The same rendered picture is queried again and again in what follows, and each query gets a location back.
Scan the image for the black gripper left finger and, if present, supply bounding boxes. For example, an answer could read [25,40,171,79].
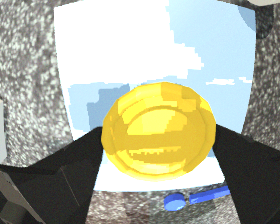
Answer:
[0,125,104,224]

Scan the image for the yellow round plate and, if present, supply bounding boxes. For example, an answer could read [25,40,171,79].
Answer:
[101,81,216,183]

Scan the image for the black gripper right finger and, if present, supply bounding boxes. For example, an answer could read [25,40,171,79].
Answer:
[212,124,280,224]

